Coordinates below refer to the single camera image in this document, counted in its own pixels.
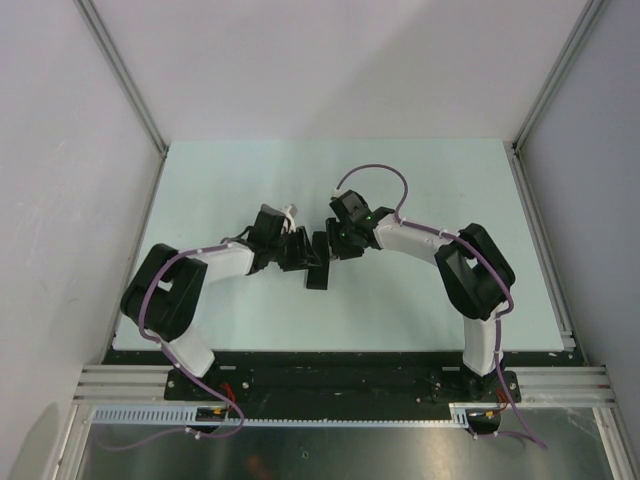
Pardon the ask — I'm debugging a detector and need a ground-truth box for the white slotted cable duct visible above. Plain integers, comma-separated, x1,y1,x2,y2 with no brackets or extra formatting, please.
92,405,469,429

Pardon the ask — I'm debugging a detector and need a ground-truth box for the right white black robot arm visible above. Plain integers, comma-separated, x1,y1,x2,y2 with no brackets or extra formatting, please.
326,190,515,401

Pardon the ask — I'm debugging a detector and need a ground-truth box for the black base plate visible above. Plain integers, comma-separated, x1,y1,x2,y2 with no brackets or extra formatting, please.
102,349,584,403

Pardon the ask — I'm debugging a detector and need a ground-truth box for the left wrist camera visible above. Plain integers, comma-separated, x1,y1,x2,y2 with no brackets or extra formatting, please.
280,203,298,234

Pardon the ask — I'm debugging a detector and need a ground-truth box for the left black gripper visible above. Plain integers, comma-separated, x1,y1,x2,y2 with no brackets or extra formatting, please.
268,227,322,272

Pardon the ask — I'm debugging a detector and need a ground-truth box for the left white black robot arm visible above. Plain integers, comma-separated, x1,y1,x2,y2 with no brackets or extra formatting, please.
120,204,326,400

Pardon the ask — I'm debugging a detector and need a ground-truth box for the black glasses case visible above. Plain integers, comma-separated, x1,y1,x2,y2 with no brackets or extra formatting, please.
305,231,330,290

